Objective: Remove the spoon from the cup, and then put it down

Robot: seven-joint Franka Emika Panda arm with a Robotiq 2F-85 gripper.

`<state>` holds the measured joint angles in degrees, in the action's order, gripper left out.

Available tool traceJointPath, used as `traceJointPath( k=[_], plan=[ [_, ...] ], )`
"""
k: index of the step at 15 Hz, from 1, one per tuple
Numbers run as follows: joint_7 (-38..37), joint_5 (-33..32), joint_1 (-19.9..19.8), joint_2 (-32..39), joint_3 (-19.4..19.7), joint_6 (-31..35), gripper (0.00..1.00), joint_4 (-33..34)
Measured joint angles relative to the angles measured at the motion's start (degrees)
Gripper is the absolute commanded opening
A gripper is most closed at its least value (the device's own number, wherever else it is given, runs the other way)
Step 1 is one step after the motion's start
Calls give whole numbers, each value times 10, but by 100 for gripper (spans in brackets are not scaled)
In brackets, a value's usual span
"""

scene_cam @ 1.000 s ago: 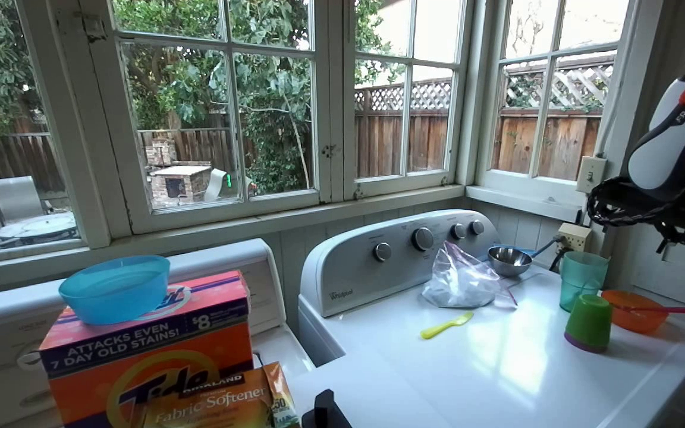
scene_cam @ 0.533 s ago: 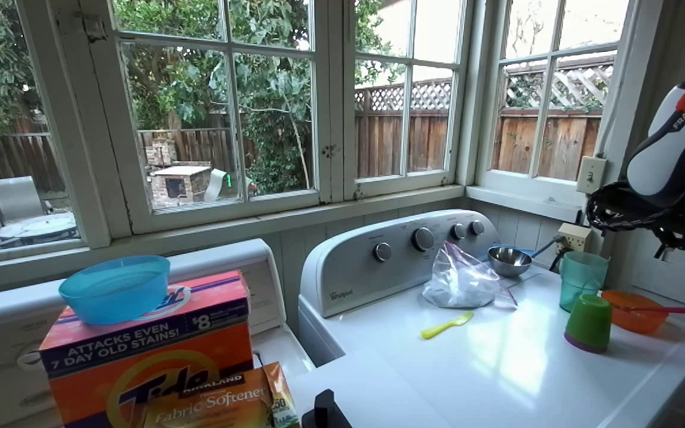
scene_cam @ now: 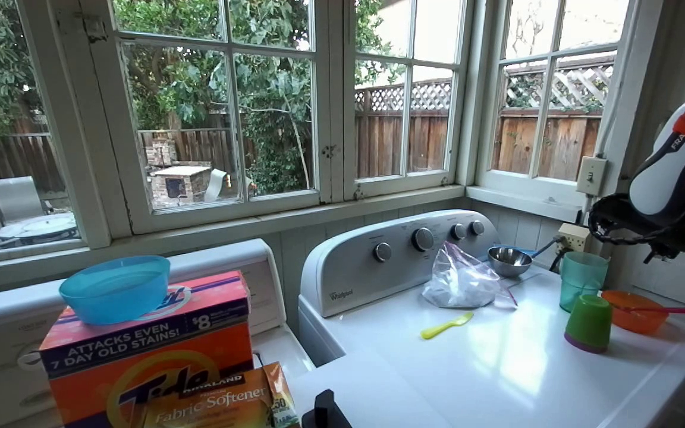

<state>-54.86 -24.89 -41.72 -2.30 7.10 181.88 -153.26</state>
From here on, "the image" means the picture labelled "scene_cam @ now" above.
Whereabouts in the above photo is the blue plastic bowl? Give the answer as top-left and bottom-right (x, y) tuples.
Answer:
(61, 253), (172, 325)

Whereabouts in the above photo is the stone garden table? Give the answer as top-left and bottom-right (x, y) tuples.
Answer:
(150, 163), (213, 206)

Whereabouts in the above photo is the grey patio chair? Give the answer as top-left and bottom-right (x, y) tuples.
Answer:
(0, 175), (76, 241)

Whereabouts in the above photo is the small black stand block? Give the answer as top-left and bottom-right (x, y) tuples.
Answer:
(303, 390), (352, 428)

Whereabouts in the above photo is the orange plastic bowl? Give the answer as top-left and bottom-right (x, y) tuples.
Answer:
(602, 290), (669, 335)

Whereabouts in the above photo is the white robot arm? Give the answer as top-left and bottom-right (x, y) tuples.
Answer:
(587, 102), (685, 260)

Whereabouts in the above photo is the orange fabric softener box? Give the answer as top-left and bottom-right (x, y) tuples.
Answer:
(133, 361), (301, 428)

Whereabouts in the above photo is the green plastic cup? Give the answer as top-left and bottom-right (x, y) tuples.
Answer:
(565, 294), (612, 354)

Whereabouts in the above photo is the teal translucent cup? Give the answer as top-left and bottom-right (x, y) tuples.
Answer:
(560, 251), (610, 310)

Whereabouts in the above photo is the white washing machine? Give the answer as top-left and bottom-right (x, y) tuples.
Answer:
(0, 237), (315, 428)

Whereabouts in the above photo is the small steel bowl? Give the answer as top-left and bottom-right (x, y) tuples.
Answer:
(487, 246), (533, 277)

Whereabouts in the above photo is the clear zip plastic bag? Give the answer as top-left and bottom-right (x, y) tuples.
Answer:
(422, 241), (520, 310)

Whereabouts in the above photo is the orange Tide detergent box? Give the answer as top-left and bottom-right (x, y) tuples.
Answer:
(38, 270), (252, 428)

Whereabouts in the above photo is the white window frame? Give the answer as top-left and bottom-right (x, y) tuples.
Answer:
(0, 0), (663, 290)

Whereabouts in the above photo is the yellow plastic knife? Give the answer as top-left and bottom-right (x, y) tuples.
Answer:
(420, 310), (473, 339)

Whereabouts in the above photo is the white wall switch plate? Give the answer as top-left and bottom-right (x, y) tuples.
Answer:
(579, 157), (608, 195)

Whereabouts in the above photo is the white dryer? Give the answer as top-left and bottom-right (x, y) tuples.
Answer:
(298, 209), (685, 428)

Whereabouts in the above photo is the blue spoon handle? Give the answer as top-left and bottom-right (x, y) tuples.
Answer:
(529, 234), (565, 260)

